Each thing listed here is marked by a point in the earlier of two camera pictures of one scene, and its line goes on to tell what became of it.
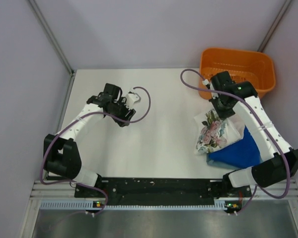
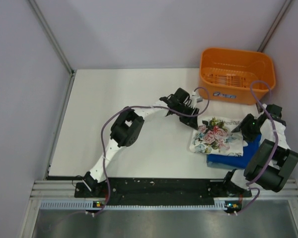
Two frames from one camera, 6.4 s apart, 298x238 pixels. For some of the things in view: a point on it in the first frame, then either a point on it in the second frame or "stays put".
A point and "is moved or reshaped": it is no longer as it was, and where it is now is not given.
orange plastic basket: (258, 68) stays put
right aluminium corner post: (263, 44) stays put
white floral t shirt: (212, 132) is moved or reshaped
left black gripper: (125, 116) -> (191, 121)
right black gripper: (222, 115) -> (243, 127)
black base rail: (164, 190) stays put
